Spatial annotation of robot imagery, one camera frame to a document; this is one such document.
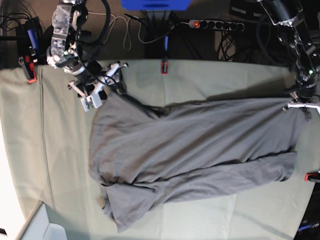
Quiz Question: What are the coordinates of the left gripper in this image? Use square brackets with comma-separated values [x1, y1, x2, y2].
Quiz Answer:
[295, 77, 319, 121]

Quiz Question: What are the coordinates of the red clamp at right edge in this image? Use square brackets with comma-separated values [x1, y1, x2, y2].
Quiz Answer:
[304, 171, 320, 184]

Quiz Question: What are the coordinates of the white cable on floor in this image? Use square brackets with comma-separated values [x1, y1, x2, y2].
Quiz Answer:
[87, 9, 176, 51]

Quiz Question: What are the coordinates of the blue box at top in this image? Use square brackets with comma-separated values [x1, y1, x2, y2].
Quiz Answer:
[121, 0, 191, 11]

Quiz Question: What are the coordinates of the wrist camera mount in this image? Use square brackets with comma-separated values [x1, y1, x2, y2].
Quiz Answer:
[68, 61, 128, 112]
[282, 92, 320, 114]

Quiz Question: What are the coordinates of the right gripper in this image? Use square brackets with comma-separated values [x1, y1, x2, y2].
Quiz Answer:
[73, 62, 127, 101]

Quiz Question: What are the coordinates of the red clamp at top centre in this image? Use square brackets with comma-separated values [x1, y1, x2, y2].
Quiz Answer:
[161, 35, 169, 75]

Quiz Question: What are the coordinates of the grey t-shirt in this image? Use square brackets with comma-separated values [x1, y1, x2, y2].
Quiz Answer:
[89, 95, 307, 232]

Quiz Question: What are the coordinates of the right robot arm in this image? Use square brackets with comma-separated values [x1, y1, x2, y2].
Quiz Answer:
[46, 0, 127, 100]

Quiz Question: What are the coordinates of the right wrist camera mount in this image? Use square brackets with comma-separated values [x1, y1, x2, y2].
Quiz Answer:
[68, 61, 128, 112]

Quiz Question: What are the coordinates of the red clamp at left corner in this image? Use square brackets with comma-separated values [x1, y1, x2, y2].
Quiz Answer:
[15, 18, 40, 84]

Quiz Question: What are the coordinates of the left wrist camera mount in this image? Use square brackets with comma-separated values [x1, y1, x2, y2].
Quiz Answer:
[282, 92, 320, 114]

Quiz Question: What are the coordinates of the black power strip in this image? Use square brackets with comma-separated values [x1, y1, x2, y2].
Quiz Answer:
[188, 19, 245, 32]

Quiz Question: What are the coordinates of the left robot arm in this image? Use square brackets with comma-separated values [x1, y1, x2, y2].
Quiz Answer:
[256, 0, 320, 112]

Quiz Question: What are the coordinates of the white bin at bottom left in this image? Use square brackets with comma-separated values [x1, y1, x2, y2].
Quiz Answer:
[15, 201, 68, 240]

